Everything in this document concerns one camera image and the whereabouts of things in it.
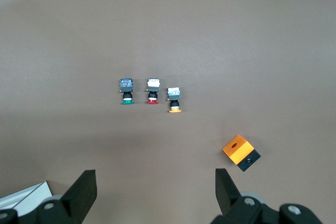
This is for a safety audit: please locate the red push button switch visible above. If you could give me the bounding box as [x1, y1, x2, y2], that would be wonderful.
[145, 78, 161, 105]

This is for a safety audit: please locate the yellow push button switch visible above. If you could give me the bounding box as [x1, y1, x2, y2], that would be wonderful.
[166, 87, 183, 114]

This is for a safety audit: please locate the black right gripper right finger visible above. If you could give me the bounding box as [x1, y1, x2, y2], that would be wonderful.
[209, 168, 279, 224]

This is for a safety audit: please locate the yellow button enclosure box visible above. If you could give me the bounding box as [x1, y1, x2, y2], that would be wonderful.
[222, 134, 262, 173]

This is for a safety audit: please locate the white drawer cabinet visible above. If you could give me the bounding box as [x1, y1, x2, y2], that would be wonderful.
[0, 180, 55, 217]

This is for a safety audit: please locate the green push button switch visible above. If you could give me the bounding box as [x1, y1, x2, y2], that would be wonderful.
[119, 78, 136, 105]

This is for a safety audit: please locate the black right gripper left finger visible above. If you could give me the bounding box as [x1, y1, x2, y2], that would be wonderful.
[35, 169, 98, 224]

